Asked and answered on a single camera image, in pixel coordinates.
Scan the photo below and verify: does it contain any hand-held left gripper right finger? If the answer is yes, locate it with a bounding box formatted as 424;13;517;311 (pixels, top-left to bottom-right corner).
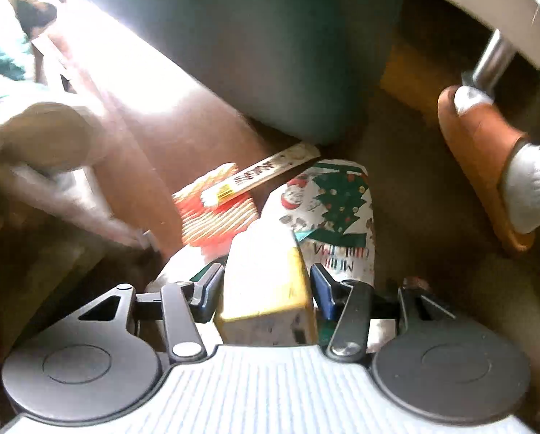
310;263;457;363

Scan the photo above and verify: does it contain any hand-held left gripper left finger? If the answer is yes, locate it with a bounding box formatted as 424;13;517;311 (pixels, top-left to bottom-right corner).
71;263;225;365

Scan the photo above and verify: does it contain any yellow white carton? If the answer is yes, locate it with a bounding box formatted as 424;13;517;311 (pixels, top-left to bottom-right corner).
214;224;316;346

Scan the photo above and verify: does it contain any dark green trash bin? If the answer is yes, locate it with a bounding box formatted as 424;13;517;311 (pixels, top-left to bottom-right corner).
77;0;406;145

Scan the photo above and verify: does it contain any orange striped packet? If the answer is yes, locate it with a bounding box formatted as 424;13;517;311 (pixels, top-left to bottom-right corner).
173;163;258;247

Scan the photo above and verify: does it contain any christmas print paper wrapper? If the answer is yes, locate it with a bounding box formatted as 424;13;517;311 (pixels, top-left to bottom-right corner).
263;159;377;291

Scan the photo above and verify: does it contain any paper chopstick sleeve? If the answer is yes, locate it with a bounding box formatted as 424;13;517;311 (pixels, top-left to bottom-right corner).
201;141;321;204

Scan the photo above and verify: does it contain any brown slipper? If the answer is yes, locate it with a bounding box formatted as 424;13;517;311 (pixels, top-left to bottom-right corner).
437;85;537;254

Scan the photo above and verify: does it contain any white sock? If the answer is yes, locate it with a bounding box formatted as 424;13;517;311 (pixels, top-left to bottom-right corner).
453;86;540;234

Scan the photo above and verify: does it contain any teal cream patchwork quilt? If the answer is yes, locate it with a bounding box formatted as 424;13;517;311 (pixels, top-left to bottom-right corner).
0;0;157;254

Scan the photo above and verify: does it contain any metal bed leg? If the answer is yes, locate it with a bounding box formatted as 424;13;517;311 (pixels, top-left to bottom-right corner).
462;29;517;100

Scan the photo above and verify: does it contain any white bed frame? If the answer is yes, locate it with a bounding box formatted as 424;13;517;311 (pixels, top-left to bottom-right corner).
406;0;540;66

